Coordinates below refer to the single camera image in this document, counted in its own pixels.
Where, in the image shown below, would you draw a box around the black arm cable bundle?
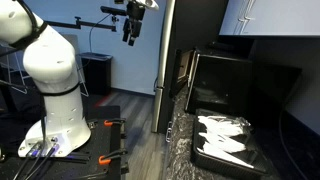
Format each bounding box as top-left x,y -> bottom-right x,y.
0,0 -> 83,144

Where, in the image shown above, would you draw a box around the dark upper cabinet handle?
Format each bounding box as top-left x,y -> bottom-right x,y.
233,0 -> 249,35
241,0 -> 257,35

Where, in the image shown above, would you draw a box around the black base cable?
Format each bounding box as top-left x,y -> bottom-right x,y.
13,141 -> 44,180
24,141 -> 60,180

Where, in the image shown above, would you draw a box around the stainless black microwave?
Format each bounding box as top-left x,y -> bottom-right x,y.
169,46 -> 255,118

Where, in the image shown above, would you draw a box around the black cutlery tray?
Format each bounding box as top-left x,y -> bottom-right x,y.
192,107 -> 269,180

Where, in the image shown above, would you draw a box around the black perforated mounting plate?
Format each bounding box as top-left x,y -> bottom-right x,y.
0,104 -> 130,180

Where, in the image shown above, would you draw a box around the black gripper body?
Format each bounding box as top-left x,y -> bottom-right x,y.
125,1 -> 147,23

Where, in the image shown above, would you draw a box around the white upper cabinets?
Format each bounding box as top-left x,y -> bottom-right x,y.
218,0 -> 320,37

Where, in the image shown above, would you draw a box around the tall black silver appliance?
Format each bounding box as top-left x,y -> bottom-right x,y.
150,0 -> 231,135

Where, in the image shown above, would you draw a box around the silver lower cabinet handle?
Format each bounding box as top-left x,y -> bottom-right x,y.
165,120 -> 174,143

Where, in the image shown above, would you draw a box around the black trash bin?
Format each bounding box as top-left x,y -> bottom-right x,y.
79,51 -> 113,97

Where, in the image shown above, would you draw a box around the orange black clamp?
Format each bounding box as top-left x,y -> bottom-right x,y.
98,147 -> 129,167
103,117 -> 127,128

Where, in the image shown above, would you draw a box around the white plastic utensil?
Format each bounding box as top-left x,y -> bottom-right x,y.
202,143 -> 255,169
199,132 -> 247,154
197,114 -> 243,137

